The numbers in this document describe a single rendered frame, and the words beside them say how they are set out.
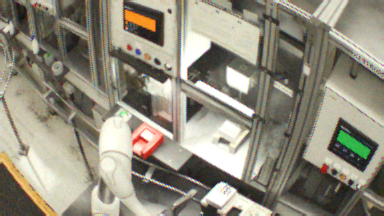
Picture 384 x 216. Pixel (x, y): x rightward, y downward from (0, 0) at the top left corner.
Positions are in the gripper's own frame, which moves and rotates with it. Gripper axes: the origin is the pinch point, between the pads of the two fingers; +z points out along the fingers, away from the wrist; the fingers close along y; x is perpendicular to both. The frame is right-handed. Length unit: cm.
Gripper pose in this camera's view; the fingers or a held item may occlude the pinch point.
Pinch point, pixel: (190, 194)
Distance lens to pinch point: 222.5
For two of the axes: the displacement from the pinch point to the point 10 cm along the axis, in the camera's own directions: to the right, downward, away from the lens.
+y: 0.2, -6.5, -7.6
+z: 6.0, -6.0, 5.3
